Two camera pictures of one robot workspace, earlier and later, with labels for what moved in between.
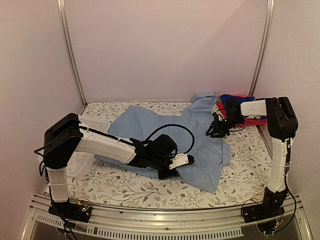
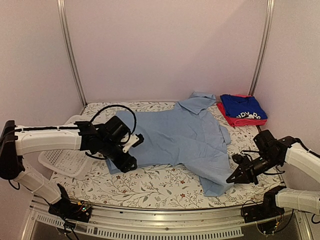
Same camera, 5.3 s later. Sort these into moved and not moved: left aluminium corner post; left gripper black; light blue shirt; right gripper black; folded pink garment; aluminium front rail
Moved: right gripper black; light blue shirt; left gripper black
Not moved: folded pink garment; left aluminium corner post; aluminium front rail
